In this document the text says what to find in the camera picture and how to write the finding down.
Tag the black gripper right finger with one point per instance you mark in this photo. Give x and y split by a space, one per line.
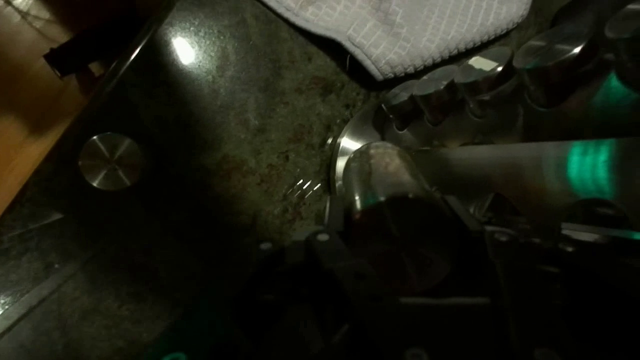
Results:
533 293

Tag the gray waffle dish cloth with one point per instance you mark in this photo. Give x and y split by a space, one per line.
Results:
401 32

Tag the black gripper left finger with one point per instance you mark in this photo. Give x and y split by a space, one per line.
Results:
306 300

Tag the spice jar with silver lid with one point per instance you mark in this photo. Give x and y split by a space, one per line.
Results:
401 232
110 160

